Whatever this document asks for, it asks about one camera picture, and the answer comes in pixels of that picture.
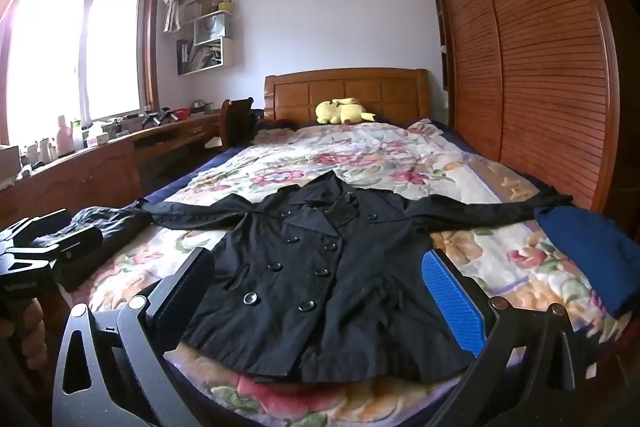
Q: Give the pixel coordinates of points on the red container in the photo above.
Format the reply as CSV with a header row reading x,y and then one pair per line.
x,y
182,113

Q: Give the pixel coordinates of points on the window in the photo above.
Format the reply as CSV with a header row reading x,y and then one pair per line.
x,y
75,47

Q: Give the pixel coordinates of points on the pink bottle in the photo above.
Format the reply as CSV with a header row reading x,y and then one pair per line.
x,y
64,139

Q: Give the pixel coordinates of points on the black coat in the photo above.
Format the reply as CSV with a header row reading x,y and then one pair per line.
x,y
325,287

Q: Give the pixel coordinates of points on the wooden desk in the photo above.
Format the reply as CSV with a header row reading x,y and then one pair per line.
x,y
100,172

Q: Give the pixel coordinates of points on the navy bed sheet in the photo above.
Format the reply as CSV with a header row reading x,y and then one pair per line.
x,y
175,179

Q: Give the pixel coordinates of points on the white wall shelf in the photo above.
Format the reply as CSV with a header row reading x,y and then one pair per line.
x,y
207,42

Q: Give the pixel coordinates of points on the white bottle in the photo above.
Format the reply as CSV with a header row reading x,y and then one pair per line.
x,y
78,138

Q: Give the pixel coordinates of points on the wooden chair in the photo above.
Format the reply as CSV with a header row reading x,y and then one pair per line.
x,y
237,122

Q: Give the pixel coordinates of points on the wooden bed headboard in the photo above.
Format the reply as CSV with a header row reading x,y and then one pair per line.
x,y
345,89

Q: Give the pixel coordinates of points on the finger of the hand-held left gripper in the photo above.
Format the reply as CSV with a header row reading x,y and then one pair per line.
x,y
80,257
35,229

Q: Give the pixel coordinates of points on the wooden slatted wardrobe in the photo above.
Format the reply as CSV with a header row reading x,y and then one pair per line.
x,y
535,57

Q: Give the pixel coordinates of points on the floral blanket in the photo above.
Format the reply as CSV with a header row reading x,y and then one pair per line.
x,y
360,152

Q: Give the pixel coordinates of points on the folded blue cloth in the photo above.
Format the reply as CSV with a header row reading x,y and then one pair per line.
x,y
590,252

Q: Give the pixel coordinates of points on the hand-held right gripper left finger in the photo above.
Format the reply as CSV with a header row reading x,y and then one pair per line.
x,y
186,289

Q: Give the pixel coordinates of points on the yellow plush toy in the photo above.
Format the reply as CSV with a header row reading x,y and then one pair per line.
x,y
342,112

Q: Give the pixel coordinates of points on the person's left hand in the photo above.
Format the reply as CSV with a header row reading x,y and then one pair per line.
x,y
22,337

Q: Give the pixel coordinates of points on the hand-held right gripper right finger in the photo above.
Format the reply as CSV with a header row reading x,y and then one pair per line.
x,y
450,302

